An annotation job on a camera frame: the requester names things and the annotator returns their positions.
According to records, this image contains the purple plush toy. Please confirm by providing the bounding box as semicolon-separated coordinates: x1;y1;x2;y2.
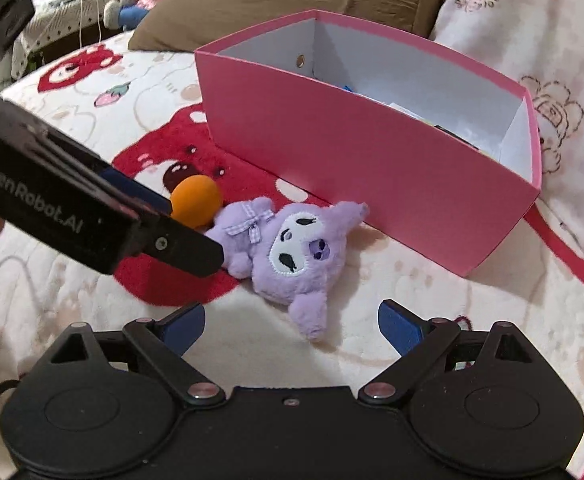
204;199;370;343

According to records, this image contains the bear printed blanket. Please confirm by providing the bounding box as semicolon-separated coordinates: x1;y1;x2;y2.
0;42;584;480

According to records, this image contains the pink cardboard box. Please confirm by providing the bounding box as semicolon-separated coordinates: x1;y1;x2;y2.
194;9;543;277

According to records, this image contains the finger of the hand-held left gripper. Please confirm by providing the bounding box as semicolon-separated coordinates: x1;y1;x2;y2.
97;165;173;216
132;210;224;277

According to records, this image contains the white cable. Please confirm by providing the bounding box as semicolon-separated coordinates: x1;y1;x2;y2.
77;0;105;48

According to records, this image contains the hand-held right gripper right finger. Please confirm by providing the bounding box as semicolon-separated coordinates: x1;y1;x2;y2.
358;299;545;407

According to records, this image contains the brown pillow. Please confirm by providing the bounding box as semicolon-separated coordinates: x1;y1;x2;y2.
128;0;448;53

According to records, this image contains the pink checked pillow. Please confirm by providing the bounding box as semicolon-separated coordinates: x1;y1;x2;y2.
429;0;584;261

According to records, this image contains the orange makeup sponge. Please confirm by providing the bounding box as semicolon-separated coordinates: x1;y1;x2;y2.
170;175;223;231

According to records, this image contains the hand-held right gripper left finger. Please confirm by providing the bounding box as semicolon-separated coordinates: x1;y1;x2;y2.
37;302;225;407

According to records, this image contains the bedside table with lace cloth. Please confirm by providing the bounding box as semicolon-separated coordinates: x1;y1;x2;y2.
9;0;133;81

